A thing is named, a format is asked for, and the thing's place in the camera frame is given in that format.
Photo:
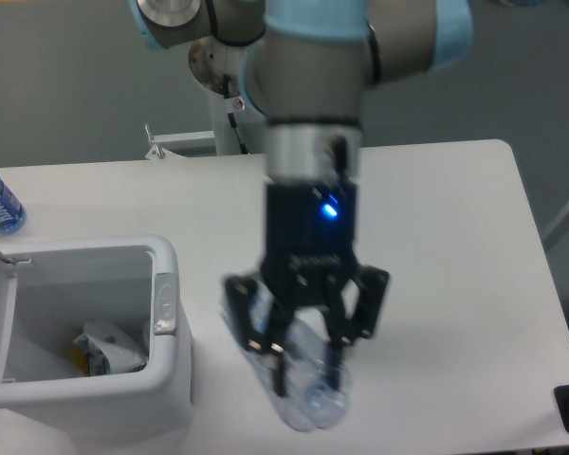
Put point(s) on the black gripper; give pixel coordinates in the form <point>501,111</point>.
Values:
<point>309,259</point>

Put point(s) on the clear plastic water bottle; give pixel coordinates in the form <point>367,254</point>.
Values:
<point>309,402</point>

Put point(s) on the white paper packaging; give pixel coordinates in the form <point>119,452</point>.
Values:
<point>113,351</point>

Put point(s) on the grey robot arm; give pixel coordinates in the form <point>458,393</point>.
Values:
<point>305,67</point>

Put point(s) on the yellow snack wrapper trash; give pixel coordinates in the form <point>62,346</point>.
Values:
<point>80,355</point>

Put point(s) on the white trash can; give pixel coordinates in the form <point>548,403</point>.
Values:
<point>49,290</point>

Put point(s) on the white mounting bracket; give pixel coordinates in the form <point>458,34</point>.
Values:
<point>193,144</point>

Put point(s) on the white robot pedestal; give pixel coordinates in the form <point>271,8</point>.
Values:
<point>237,125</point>

